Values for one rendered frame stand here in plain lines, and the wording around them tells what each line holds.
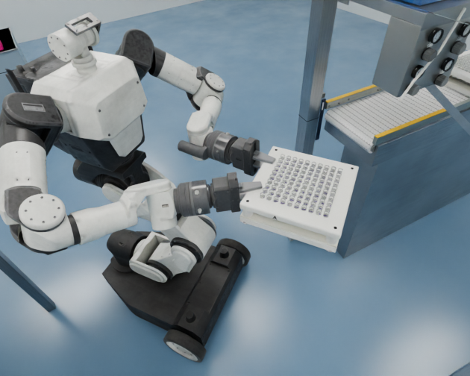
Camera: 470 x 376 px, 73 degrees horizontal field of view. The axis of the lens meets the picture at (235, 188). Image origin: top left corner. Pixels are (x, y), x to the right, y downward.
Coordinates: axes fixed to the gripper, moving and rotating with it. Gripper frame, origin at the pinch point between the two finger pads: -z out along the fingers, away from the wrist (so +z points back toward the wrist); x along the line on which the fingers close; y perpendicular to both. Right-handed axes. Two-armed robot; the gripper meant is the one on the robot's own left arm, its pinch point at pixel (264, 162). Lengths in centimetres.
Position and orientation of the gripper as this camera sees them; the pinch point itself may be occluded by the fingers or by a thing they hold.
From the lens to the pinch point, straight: 89.5
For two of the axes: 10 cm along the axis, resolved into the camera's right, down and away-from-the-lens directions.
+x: 0.6, 7.0, 7.1
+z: -8.4, -3.4, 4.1
